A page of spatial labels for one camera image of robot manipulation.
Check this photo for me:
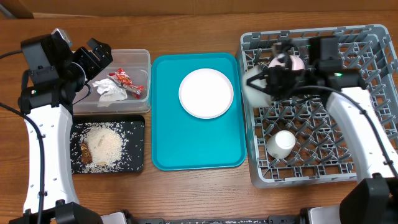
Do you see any cream plastic cup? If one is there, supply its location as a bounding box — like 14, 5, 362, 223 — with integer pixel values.
266, 130, 296, 159

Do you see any pink round plate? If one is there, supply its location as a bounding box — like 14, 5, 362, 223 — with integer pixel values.
178, 68, 234, 119

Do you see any teal plastic tray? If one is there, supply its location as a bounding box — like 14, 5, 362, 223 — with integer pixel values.
151, 53, 246, 171

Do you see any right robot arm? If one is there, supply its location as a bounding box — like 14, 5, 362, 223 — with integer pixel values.
241, 35, 397, 223

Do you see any black tray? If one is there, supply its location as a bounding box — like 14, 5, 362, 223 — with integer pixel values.
68, 114, 146, 175

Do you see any red snack wrapper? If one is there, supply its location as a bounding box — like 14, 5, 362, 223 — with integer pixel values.
108, 68, 144, 99

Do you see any grey dishwasher rack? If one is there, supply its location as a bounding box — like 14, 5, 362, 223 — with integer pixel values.
236, 24, 397, 189

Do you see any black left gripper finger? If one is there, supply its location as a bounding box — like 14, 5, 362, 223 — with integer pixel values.
87, 38, 113, 62
73, 47, 108, 80

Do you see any brown food piece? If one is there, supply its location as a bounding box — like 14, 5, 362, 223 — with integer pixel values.
81, 142, 92, 165

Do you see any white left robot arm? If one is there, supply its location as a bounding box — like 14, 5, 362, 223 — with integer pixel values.
12, 29, 113, 223

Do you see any grey-white bowl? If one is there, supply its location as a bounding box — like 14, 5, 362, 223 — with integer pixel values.
241, 65, 272, 108

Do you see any white tissue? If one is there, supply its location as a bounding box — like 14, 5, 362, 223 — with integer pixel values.
93, 78, 127, 101

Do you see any metal frame post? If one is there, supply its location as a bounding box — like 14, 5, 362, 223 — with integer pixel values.
0, 4, 16, 19

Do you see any clear plastic bin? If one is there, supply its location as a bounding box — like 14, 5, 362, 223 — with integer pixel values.
73, 49, 151, 115

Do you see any pile of white rice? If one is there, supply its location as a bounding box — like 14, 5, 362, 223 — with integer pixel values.
70, 122, 137, 173

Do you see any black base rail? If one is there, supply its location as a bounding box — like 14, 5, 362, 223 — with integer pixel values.
99, 210, 355, 224

